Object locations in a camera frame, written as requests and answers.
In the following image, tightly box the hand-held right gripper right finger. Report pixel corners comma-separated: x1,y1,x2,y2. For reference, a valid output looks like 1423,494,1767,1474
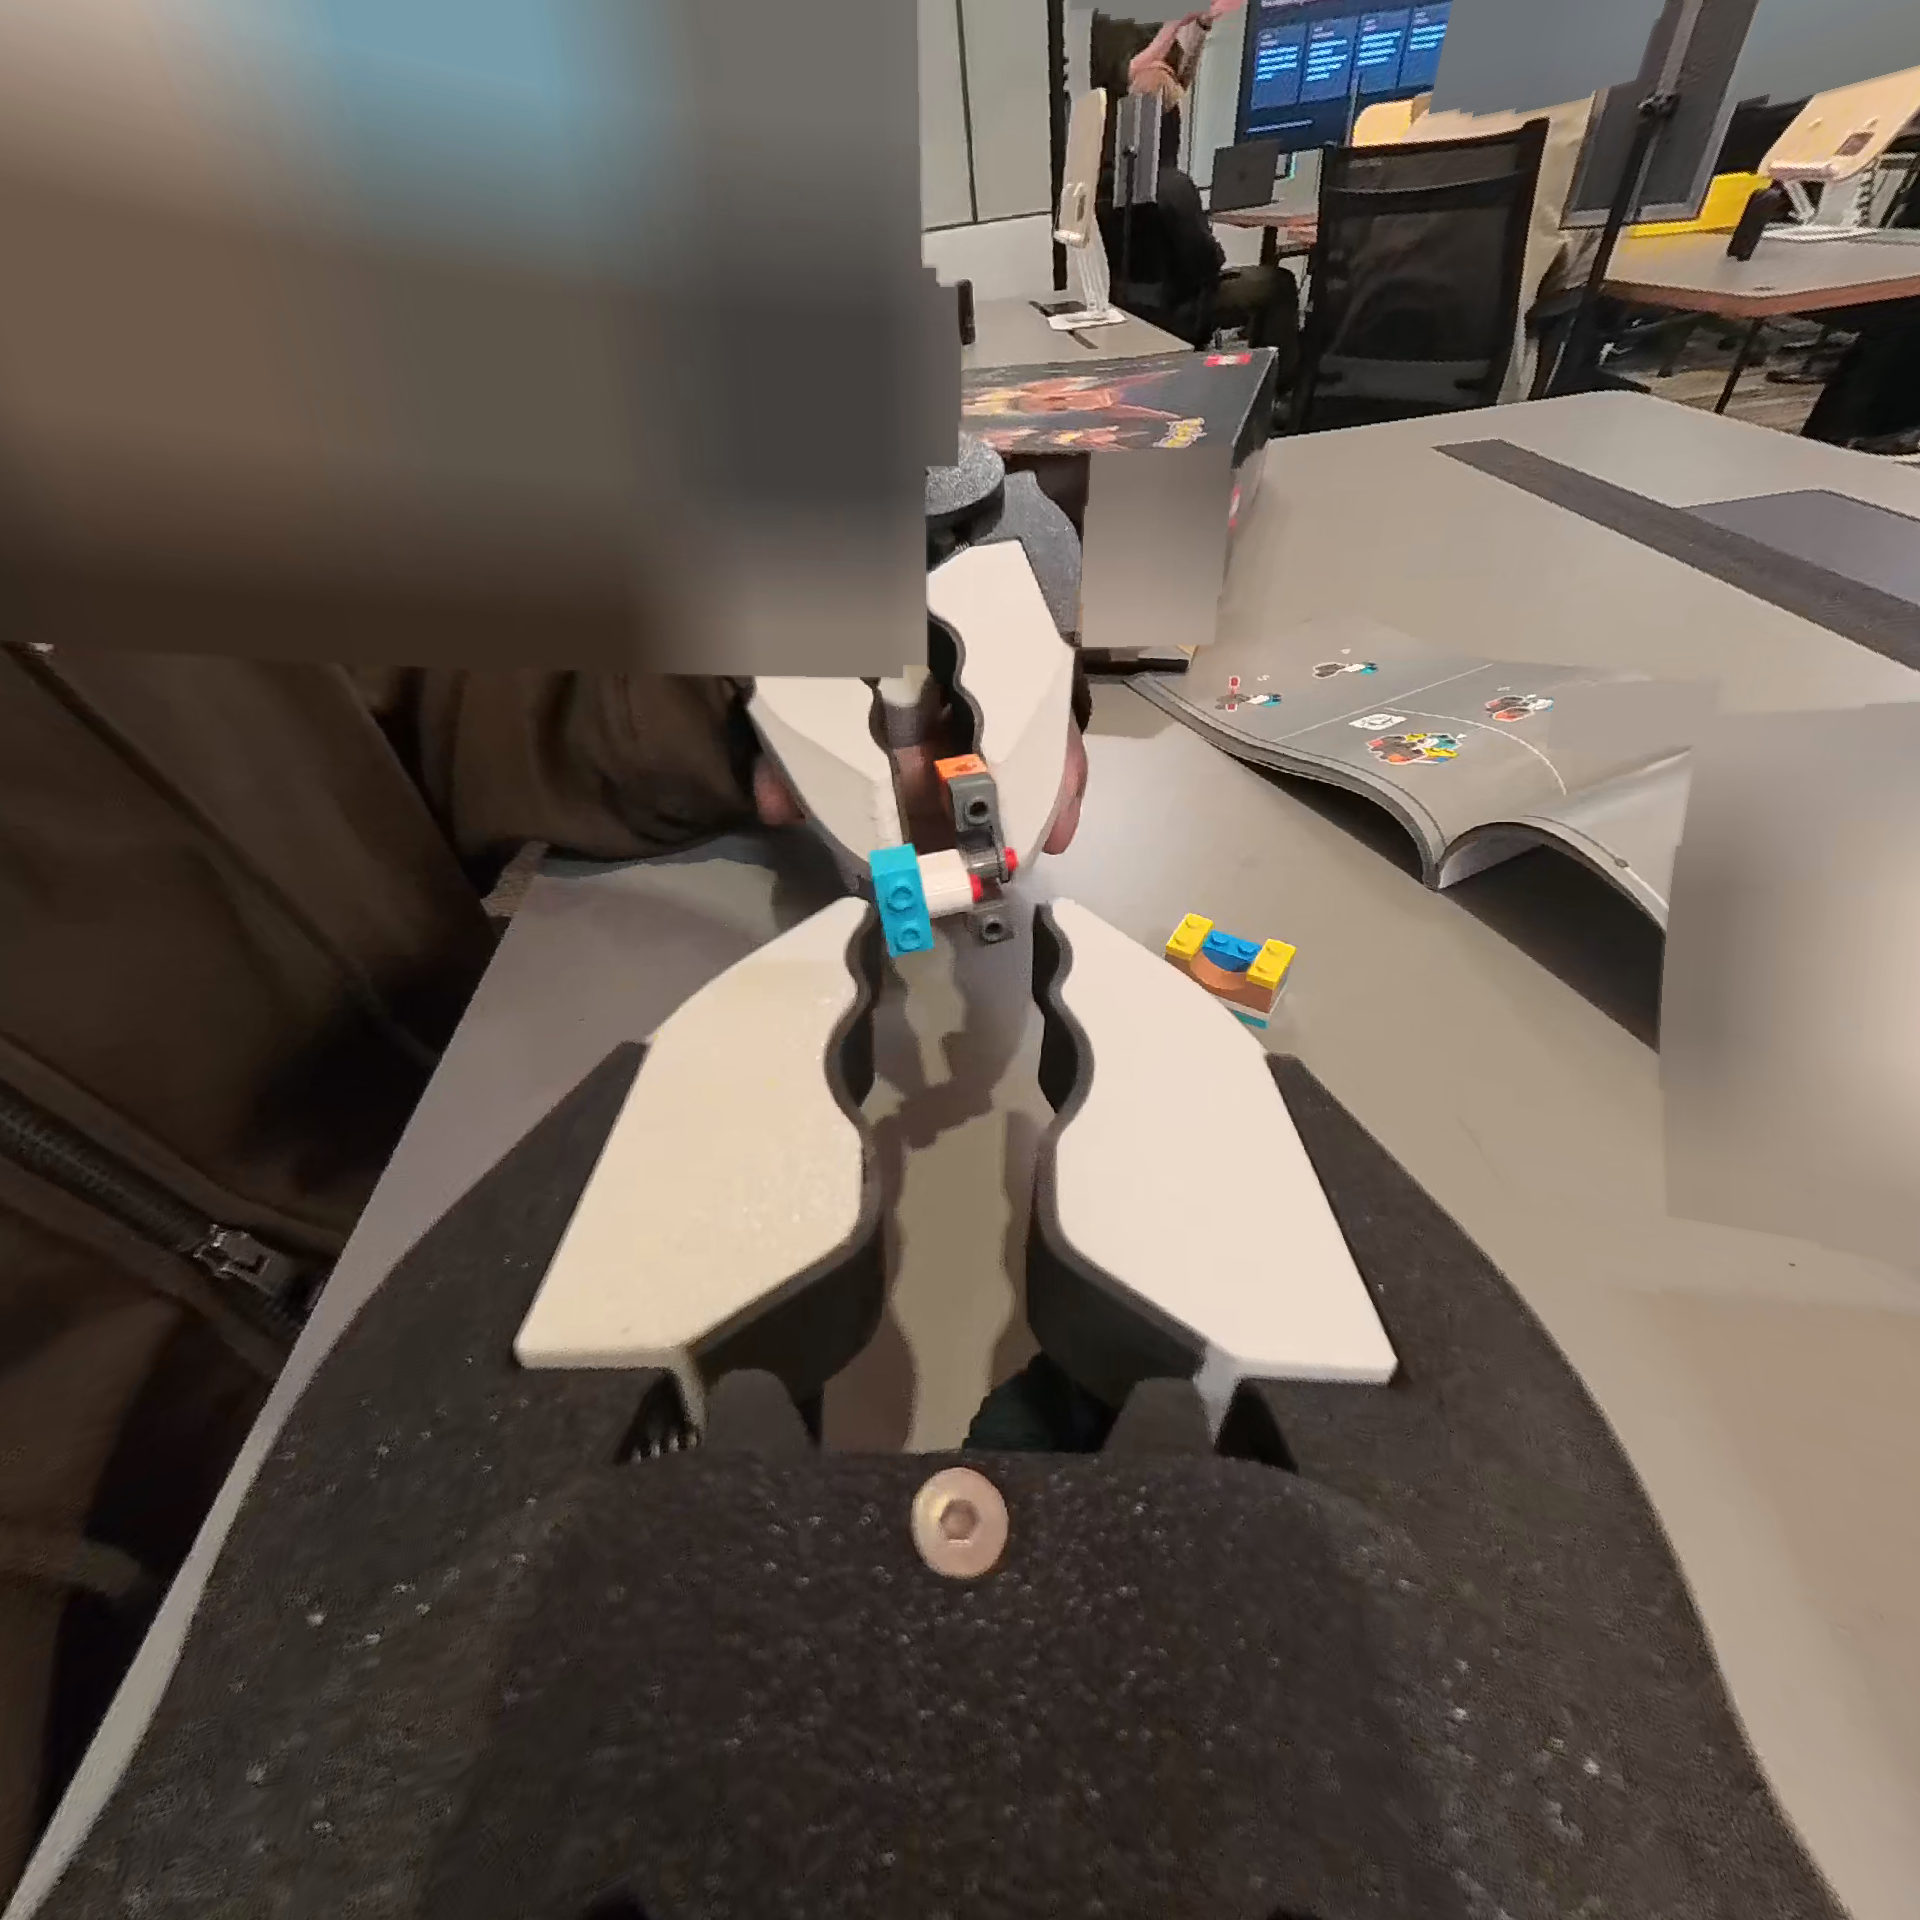
1024,894,1404,1386

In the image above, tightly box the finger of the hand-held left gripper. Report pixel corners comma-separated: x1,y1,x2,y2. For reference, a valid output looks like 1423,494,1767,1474
923,539,1085,889
748,675,912,905

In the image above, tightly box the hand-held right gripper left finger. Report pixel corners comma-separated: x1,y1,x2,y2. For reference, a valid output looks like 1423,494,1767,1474
511,896,887,1375

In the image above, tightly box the teal grey orange brick assembly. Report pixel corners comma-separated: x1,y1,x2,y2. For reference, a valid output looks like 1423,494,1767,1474
867,754,1024,959

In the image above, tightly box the yellow blue brown brick assembly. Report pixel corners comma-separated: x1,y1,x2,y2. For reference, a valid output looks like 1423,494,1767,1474
1163,913,1299,1034

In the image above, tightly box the grey monitor on arm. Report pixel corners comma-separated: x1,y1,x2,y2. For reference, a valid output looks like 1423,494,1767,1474
1559,0,1759,232

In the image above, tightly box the person's left forearm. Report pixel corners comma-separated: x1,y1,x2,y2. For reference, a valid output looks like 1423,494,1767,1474
351,668,759,865

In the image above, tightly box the grey office desk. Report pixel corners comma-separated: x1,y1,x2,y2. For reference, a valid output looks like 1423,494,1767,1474
959,292,1201,378

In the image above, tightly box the brown-edged office desk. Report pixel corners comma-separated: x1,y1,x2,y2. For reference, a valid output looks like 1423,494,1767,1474
1590,223,1920,378

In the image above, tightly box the dark printed toy box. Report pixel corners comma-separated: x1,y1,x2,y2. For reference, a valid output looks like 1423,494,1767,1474
959,347,1279,671

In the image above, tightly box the grey instruction booklet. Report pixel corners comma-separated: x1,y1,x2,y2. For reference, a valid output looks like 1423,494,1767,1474
1124,617,1718,932

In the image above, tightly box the white tablet stand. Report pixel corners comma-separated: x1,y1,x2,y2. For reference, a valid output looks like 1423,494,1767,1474
1047,87,1129,336

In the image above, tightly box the black mesh office chair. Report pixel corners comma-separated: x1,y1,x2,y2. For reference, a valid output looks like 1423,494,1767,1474
1294,118,1549,436

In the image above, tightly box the large display screen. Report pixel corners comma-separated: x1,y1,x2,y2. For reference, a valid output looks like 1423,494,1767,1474
1238,0,1453,148

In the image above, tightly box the person's brown hoodie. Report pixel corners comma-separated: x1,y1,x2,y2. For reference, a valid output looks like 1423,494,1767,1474
0,646,511,1847

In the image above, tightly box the wooden laptop stand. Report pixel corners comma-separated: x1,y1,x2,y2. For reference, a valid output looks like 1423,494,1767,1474
1757,67,1920,232

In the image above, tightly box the dark grey desk cable cover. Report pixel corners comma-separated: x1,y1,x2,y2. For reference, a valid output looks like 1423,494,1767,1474
1437,439,1920,671

